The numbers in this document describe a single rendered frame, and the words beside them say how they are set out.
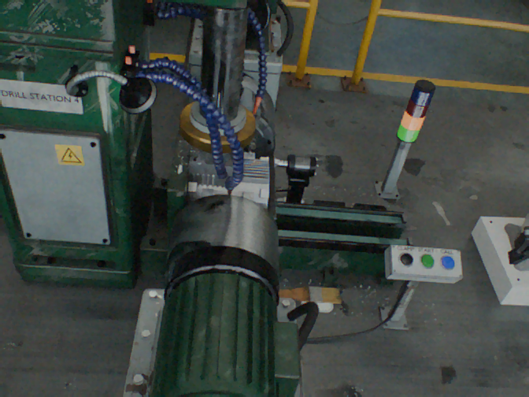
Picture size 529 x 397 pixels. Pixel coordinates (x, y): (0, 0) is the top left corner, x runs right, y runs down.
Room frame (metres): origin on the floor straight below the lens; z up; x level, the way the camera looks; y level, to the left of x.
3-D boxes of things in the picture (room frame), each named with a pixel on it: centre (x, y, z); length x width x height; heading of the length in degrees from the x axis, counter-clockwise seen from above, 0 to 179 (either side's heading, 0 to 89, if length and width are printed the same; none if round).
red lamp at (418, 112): (1.41, -0.40, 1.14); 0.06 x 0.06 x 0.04
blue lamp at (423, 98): (1.41, -0.40, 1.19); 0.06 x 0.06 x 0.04
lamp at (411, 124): (1.41, -0.40, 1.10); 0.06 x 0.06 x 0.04
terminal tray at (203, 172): (1.04, 0.14, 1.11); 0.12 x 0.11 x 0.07; 97
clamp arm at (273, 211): (1.08, -0.01, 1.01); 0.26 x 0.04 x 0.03; 7
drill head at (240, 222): (0.74, 0.06, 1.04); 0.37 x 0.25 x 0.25; 7
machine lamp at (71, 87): (0.78, 0.30, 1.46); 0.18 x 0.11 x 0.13; 97
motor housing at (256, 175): (1.04, 0.10, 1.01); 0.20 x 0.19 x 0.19; 97
